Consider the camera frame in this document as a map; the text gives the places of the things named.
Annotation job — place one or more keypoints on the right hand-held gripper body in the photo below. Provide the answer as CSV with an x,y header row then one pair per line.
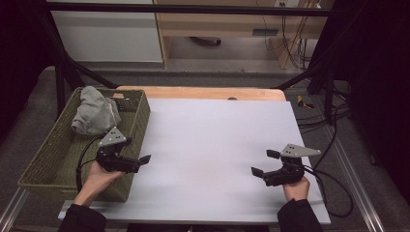
x,y
286,172

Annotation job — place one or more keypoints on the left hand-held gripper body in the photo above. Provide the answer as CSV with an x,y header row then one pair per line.
x,y
111,161

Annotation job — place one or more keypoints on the grey cloth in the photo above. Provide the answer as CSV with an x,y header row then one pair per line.
x,y
93,112

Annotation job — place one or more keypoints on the green woven basket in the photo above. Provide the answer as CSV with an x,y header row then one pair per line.
x,y
54,161

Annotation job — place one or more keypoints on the person's right hand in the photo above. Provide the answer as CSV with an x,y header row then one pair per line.
x,y
297,190

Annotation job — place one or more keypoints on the person's left hand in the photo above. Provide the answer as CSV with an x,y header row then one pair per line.
x,y
95,183

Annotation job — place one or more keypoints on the yellow and black object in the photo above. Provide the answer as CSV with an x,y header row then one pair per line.
x,y
303,102

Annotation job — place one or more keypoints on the wooden table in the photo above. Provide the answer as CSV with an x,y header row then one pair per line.
x,y
193,92

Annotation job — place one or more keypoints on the black metal stand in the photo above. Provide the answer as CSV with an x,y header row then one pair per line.
x,y
328,93
60,87

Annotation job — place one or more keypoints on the white cabinet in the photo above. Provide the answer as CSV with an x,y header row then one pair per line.
x,y
106,35

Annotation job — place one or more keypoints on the dark curtain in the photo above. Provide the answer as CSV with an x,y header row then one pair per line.
x,y
19,48
380,80

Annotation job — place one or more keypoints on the light wooden desk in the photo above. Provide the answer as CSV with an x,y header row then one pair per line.
x,y
209,22

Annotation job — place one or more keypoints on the black metal crossbar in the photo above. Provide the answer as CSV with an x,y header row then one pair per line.
x,y
193,8

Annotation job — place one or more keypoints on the aluminium rail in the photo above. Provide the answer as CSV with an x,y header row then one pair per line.
x,y
357,190
11,211

